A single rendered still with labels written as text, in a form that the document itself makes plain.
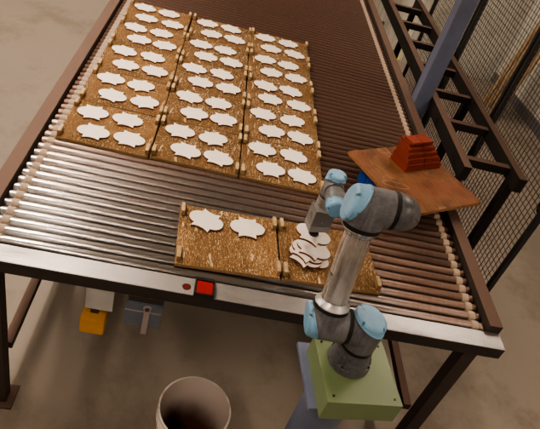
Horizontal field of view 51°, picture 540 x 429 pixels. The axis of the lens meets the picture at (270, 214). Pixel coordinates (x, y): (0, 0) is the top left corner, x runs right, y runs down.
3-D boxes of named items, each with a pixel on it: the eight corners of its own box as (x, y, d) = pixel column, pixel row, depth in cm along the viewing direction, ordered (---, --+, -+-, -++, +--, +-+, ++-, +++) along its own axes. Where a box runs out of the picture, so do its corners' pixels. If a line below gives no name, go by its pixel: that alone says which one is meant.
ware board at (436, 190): (479, 204, 284) (481, 202, 283) (406, 218, 259) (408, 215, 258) (417, 146, 315) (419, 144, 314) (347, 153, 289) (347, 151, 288)
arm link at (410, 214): (441, 200, 164) (382, 197, 212) (405, 191, 162) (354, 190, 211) (432, 239, 164) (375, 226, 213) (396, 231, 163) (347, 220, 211)
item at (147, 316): (157, 338, 217) (163, 307, 206) (120, 332, 215) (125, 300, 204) (162, 315, 226) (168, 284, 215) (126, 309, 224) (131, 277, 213)
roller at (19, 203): (467, 300, 250) (472, 292, 247) (2, 211, 219) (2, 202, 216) (464, 291, 253) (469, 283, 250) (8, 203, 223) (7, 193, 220)
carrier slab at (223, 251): (279, 281, 222) (280, 278, 221) (174, 265, 214) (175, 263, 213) (273, 222, 249) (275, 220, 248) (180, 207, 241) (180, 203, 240)
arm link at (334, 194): (359, 207, 200) (357, 188, 209) (330, 200, 198) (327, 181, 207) (352, 224, 205) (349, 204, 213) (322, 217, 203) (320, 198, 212)
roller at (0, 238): (479, 335, 234) (485, 328, 231) (-18, 246, 204) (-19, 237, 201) (476, 326, 238) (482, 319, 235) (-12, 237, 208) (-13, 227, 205)
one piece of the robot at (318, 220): (334, 191, 224) (321, 221, 234) (313, 189, 221) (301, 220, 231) (341, 207, 217) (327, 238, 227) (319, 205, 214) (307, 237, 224)
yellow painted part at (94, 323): (102, 335, 218) (107, 294, 204) (78, 331, 217) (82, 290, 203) (107, 319, 225) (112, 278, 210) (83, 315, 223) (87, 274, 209)
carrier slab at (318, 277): (379, 295, 231) (381, 293, 230) (281, 281, 223) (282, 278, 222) (364, 237, 257) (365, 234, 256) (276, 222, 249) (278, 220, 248)
